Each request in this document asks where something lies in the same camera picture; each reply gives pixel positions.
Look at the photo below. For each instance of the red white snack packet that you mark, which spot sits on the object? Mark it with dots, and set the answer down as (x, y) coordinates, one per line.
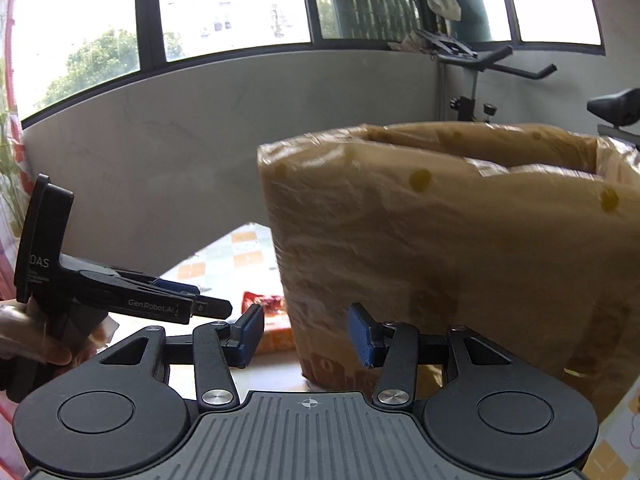
(273, 305)

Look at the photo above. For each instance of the person's left hand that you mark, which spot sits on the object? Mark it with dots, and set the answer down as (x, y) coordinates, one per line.
(24, 333)

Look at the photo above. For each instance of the orange yellow snack packet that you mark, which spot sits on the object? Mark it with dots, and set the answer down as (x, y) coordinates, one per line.
(277, 336)

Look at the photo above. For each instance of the checkered floral bed sheet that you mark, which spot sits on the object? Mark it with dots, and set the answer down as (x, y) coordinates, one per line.
(244, 261)

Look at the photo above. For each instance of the cardboard box with plastic liner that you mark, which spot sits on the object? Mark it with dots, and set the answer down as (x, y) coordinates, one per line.
(528, 234)

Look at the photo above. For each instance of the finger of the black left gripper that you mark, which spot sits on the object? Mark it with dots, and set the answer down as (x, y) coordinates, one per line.
(171, 286)
(208, 307)

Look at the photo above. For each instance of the black exercise bike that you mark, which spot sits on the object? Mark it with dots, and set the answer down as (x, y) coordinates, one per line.
(616, 111)

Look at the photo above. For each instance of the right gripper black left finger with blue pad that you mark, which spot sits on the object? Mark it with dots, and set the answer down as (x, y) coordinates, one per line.
(213, 349)

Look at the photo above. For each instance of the red floral curtain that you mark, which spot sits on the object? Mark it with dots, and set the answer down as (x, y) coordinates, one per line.
(14, 198)

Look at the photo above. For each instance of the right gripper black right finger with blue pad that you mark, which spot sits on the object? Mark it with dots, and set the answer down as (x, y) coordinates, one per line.
(397, 349)

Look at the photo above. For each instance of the black window frame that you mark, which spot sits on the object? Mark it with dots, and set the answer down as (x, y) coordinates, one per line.
(64, 49)

